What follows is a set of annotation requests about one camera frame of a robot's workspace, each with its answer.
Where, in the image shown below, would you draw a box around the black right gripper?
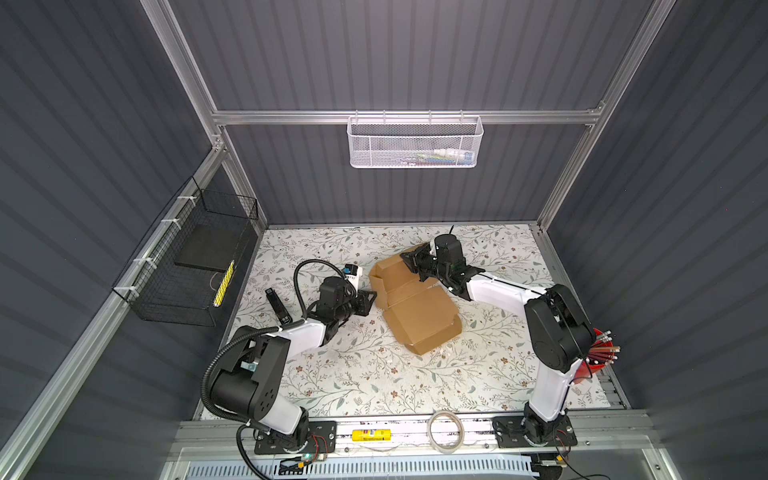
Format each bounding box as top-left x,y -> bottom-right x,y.
400,244 -> 449,283

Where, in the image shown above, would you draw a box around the brown cardboard paper box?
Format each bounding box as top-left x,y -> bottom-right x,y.
369,254 -> 463,355

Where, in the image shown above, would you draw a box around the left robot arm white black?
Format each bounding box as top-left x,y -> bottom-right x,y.
200,276 -> 377,438

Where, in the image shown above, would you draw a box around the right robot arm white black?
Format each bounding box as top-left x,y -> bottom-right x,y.
400,233 -> 596,423

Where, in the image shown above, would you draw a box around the black marker on table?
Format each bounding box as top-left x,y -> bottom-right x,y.
265,288 -> 293,326

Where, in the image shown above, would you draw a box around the items in white basket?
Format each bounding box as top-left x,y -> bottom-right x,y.
398,148 -> 476,168

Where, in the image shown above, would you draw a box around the black flat pad in basket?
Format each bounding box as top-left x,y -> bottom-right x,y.
173,225 -> 250,273

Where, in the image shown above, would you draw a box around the clear tape roll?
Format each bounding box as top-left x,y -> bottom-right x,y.
426,410 -> 466,454

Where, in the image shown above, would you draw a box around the red pencil cup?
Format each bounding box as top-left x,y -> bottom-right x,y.
573,329 -> 621,384

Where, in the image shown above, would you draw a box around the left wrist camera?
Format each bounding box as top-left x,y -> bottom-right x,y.
342,264 -> 362,291

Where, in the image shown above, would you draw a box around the white wire mesh basket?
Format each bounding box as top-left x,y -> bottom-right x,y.
346,115 -> 484,169

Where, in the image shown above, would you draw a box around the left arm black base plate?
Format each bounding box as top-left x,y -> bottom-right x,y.
253,420 -> 338,455

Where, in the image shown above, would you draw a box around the black corrugated cable hose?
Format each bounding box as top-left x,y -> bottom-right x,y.
200,259 -> 352,480

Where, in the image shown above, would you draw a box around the black wire mesh basket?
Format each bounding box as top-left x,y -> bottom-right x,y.
113,181 -> 259,327

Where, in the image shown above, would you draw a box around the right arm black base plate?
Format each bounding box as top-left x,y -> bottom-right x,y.
491,414 -> 578,448

